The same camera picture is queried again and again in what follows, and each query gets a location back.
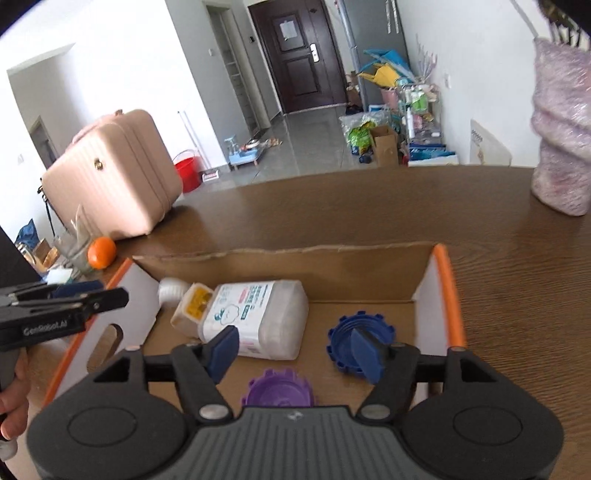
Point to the small blue stool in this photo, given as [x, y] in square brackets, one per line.
[242, 154]

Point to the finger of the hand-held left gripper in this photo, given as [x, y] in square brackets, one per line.
[76, 288]
[92, 302]

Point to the purple plastic cap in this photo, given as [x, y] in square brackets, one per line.
[277, 390]

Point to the white mop pole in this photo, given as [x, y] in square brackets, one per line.
[191, 136]

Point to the yellow watering can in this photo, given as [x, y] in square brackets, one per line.
[381, 76]

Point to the cream plug adapter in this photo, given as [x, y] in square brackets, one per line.
[194, 307]

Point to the blue folding rack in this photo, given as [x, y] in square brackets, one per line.
[388, 57]

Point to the pink bucket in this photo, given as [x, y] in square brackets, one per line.
[388, 97]

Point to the white calendar board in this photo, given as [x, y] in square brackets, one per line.
[489, 147]

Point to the person's left hand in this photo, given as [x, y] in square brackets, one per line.
[16, 401]

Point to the clear cotton swab box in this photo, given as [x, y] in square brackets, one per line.
[258, 314]

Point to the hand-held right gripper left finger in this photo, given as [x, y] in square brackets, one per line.
[224, 349]

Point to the grey refrigerator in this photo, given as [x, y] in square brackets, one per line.
[369, 27]

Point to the red cardboard box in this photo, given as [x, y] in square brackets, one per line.
[277, 272]

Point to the tall white plastic cap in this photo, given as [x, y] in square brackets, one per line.
[171, 290]

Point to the pink suitcase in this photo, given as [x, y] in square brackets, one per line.
[111, 175]

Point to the dark brown door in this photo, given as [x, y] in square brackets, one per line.
[295, 60]

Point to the green plastic bag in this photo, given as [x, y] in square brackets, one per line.
[362, 136]

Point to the pink textured vase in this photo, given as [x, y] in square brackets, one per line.
[561, 124]

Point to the clear glass cup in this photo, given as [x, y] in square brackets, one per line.
[76, 254]

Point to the red bucket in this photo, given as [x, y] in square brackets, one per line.
[187, 173]

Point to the orange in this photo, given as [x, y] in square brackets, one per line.
[101, 253]

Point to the white dried branches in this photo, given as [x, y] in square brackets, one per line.
[427, 60]

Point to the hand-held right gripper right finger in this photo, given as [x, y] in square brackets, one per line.
[367, 355]

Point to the brown cardboard carton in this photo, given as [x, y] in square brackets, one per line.
[384, 147]

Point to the blue plastic cap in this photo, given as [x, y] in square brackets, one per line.
[339, 339]

